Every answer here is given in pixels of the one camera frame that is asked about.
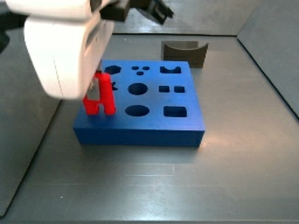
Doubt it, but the dark grey curved foam piece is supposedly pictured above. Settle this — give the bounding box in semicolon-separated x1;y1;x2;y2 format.
161;41;208;68

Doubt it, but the blue foam shape-sorting block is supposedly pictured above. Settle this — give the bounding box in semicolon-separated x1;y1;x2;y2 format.
73;60;205;147

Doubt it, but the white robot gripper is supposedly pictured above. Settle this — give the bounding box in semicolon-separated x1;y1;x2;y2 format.
5;0;116;101

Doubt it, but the red square-circle peg object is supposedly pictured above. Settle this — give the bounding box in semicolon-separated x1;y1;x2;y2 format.
82;72;116;116

